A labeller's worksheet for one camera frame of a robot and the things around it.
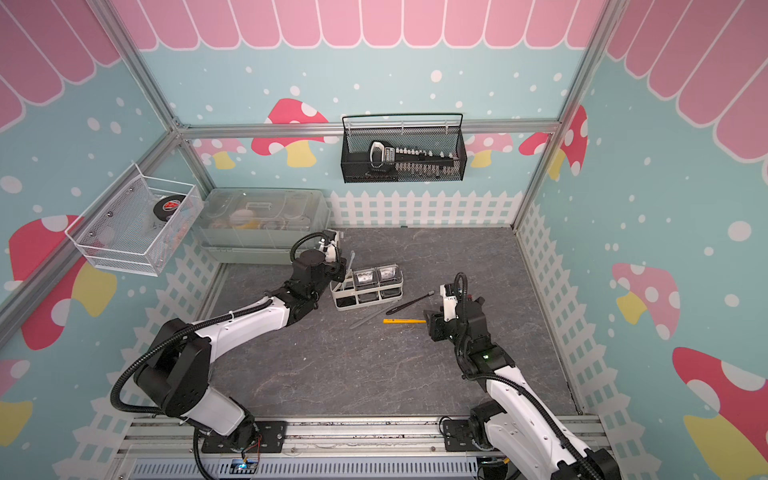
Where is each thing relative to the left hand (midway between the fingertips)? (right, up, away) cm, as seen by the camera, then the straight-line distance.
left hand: (340, 253), depth 87 cm
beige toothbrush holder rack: (+7, -11, +12) cm, 17 cm away
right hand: (+26, -16, -5) cm, 31 cm away
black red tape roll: (-45, +13, -9) cm, 47 cm away
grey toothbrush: (+10, -19, +9) cm, 24 cm away
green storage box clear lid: (-29, +10, +12) cm, 33 cm away
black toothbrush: (+27, -13, +12) cm, 33 cm away
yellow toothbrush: (+19, -21, +7) cm, 29 cm away
